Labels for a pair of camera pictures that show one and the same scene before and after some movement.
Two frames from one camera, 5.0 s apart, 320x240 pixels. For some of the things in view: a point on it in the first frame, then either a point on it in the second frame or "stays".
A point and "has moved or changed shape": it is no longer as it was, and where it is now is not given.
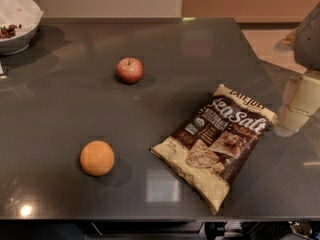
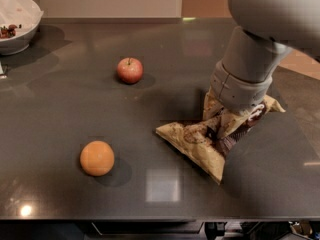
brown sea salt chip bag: x=216 y=143 has moved or changed shape
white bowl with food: x=19 y=19 stays
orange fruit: x=97 y=158 stays
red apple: x=129 y=70 stays
